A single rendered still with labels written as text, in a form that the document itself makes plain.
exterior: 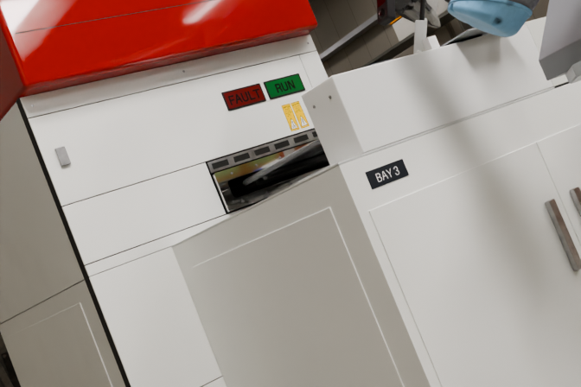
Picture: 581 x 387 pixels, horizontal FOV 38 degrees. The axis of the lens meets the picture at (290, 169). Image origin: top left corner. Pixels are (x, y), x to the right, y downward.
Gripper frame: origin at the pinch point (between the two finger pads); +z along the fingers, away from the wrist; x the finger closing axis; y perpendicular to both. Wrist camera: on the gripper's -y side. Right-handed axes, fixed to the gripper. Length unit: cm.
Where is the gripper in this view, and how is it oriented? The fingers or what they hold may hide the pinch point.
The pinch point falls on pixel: (434, 25)
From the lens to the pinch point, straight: 212.3
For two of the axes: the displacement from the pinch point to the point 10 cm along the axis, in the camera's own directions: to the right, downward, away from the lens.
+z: 7.8, 6.0, 2.0
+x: -4.5, 3.0, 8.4
